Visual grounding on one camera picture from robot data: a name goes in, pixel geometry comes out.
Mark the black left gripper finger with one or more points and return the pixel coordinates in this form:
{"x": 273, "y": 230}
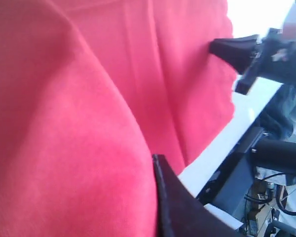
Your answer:
{"x": 179, "y": 213}

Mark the red table cloth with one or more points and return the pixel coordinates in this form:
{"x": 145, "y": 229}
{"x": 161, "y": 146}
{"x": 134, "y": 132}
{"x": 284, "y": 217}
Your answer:
{"x": 90, "y": 90}

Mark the black left robot arm base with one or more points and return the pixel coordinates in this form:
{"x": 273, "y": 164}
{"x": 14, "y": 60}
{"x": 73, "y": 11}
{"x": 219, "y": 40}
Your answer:
{"x": 275, "y": 155}

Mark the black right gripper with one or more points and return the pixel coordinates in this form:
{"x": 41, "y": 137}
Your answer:
{"x": 275, "y": 60}

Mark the black table frame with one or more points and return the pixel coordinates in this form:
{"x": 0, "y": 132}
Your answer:
{"x": 233, "y": 178}

